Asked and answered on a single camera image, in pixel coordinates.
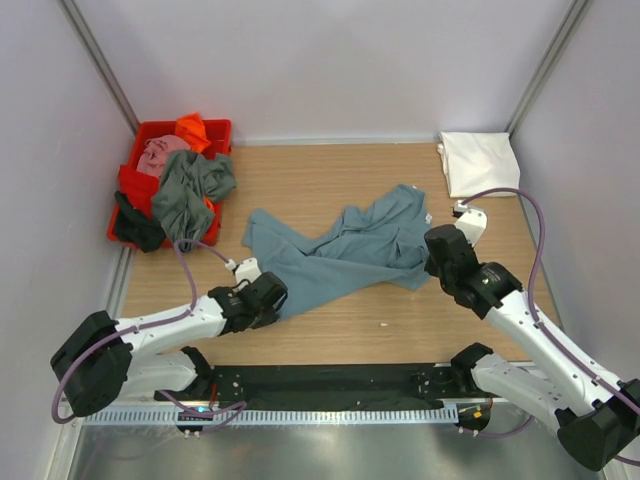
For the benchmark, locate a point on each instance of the orange t-shirt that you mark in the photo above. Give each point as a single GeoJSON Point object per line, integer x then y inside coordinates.
{"type": "Point", "coordinates": [192, 130]}

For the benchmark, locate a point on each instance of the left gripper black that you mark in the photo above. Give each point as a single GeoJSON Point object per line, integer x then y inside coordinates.
{"type": "Point", "coordinates": [269, 316]}

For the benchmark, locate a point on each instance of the dark grey t-shirt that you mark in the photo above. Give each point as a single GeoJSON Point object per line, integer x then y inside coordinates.
{"type": "Point", "coordinates": [189, 180]}

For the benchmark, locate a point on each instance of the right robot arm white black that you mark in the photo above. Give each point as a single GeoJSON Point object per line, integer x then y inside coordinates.
{"type": "Point", "coordinates": [594, 413]}

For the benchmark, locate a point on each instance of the pink t-shirt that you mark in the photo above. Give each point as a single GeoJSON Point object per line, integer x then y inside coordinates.
{"type": "Point", "coordinates": [156, 153]}

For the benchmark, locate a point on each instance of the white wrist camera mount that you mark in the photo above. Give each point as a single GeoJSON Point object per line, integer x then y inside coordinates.
{"type": "Point", "coordinates": [470, 220]}
{"type": "Point", "coordinates": [245, 271]}

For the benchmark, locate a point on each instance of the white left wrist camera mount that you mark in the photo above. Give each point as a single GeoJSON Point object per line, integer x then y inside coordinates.
{"type": "Point", "coordinates": [245, 271]}

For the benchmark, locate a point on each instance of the black t-shirt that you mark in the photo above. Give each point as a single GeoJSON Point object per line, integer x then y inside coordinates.
{"type": "Point", "coordinates": [133, 226]}

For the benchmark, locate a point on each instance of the red t-shirt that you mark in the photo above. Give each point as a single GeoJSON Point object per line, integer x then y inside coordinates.
{"type": "Point", "coordinates": [139, 188]}

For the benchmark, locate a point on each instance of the grey slotted cable duct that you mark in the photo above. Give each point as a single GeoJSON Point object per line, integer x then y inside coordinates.
{"type": "Point", "coordinates": [172, 416]}

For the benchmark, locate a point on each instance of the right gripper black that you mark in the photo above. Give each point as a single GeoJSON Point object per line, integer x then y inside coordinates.
{"type": "Point", "coordinates": [430, 267]}

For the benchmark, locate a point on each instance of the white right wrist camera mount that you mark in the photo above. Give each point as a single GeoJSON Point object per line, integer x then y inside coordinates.
{"type": "Point", "coordinates": [470, 220]}

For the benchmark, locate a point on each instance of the folded white t-shirt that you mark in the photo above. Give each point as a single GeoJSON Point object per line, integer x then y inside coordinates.
{"type": "Point", "coordinates": [476, 162]}

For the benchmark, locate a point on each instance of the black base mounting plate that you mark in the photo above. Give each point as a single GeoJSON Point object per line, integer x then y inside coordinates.
{"type": "Point", "coordinates": [331, 388]}

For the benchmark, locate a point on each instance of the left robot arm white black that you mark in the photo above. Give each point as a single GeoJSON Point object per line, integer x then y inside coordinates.
{"type": "Point", "coordinates": [105, 359]}

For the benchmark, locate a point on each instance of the blue-grey t-shirt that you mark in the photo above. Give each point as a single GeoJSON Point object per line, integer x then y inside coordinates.
{"type": "Point", "coordinates": [383, 243]}

